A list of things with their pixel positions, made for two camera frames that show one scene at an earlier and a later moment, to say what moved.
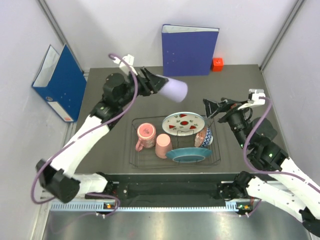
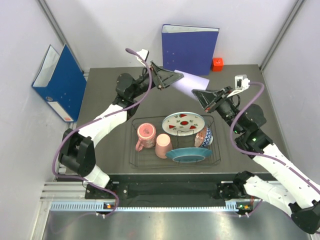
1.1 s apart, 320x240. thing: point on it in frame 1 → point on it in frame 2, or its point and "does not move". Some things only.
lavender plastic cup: [175, 90] → [189, 82]
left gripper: [153, 85] → [163, 78]
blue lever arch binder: [60, 82] does not move
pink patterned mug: [146, 135] does not move
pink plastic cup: [163, 145] does not move
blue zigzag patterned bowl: [208, 138] does not move
